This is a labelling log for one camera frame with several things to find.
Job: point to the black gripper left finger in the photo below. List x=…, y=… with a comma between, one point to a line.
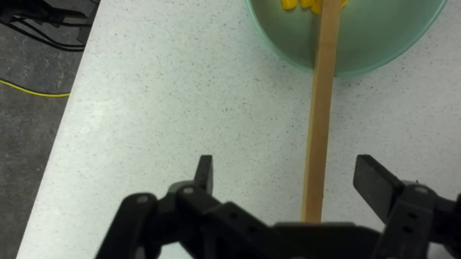
x=203, y=177

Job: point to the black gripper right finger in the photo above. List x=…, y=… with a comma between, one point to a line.
x=376, y=184

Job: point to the wooden handled yellow spatula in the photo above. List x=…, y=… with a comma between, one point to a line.
x=321, y=92

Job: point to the light green bowl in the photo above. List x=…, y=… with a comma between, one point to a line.
x=372, y=32

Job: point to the yellow food pieces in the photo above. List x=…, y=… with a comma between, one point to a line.
x=314, y=6

